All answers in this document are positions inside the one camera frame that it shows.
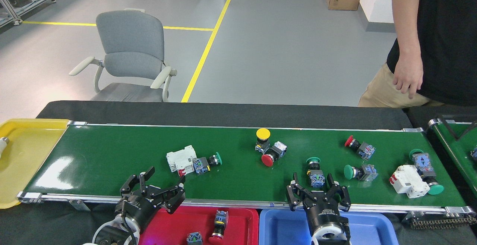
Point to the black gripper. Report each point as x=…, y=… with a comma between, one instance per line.
x=136, y=207
x=324, y=211

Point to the green push button switch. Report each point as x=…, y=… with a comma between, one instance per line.
x=201, y=165
x=425, y=163
x=316, y=179

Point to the red button switch yellow band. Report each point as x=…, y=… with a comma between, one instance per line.
x=220, y=219

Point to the white circuit breaker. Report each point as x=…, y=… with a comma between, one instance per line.
x=180, y=159
x=408, y=181

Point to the person's right forearm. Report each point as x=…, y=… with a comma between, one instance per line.
x=408, y=25

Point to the long green conveyor belt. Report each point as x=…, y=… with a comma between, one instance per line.
x=231, y=185

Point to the yellow plastic tray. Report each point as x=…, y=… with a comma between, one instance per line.
x=29, y=155

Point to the green infeed conveyor belt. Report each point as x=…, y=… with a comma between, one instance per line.
x=460, y=151

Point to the person's right hand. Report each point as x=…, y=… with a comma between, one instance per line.
x=408, y=73

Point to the blue plastic bin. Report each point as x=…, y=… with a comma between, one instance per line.
x=283, y=230

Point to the red plastic bin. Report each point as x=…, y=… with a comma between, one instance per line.
x=238, y=226

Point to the grey office chair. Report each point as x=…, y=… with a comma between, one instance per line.
x=130, y=36

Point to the white light bulb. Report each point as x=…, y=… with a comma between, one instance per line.
x=3, y=146

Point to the person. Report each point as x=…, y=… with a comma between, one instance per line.
x=447, y=32

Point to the green mushroom button switch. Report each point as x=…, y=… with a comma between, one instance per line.
x=349, y=172
x=436, y=189

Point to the metal frame shelf rack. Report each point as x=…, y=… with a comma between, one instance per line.
x=37, y=8

